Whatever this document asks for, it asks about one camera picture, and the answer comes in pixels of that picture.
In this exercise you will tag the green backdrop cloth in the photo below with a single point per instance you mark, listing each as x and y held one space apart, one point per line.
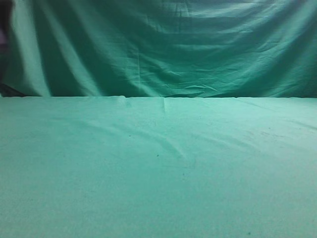
162 48

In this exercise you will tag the green table cloth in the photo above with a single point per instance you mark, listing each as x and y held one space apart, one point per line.
116 167

